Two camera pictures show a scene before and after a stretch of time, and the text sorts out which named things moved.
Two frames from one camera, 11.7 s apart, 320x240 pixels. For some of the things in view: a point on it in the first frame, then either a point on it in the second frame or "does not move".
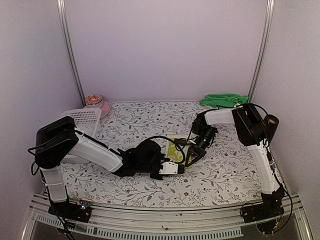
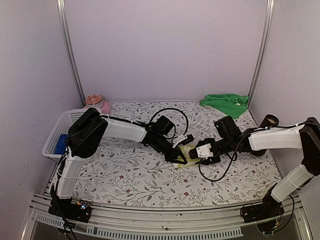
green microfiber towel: [224, 100] does not move
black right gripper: [201, 150] to [210, 161]
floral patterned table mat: [226, 175] does not move
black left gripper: [162, 156] to [171, 157]
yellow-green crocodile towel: [177, 152] does not move
